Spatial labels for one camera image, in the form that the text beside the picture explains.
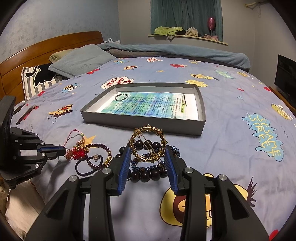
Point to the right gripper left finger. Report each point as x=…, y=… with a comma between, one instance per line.
x=109, y=182

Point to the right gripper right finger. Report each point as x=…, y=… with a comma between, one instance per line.
x=188, y=182

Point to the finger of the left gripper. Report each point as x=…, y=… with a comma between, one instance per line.
x=49, y=150
x=32, y=163

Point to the red bead gold charm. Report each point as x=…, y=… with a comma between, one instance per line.
x=78, y=152

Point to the gold round crown brooch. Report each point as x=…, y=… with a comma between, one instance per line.
x=142, y=149

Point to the wooden headboard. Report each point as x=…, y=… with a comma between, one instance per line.
x=39, y=53

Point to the grey shallow cardboard tray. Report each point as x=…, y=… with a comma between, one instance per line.
x=168, y=125

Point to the striped cartoon pillow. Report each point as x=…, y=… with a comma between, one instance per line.
x=38, y=78

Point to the blue green printed paper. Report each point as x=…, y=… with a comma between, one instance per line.
x=151, y=104

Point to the olive green pillow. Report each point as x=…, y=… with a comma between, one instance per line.
x=58, y=55

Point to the grey blue pillow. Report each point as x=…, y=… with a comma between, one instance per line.
x=80, y=61

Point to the teal folded blanket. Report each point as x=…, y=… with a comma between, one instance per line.
x=230, y=59

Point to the black tv monitor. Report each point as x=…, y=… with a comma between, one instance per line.
x=285, y=78

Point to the pink cloth on shelf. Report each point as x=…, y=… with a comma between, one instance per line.
x=214, y=38

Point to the beige crumpled cloth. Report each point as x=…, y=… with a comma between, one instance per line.
x=192, y=32

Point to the green cloth on shelf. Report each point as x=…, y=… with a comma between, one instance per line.
x=168, y=32

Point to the maroon balloon ornament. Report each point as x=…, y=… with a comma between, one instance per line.
x=211, y=24

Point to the green curtain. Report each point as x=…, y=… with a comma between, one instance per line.
x=187, y=14

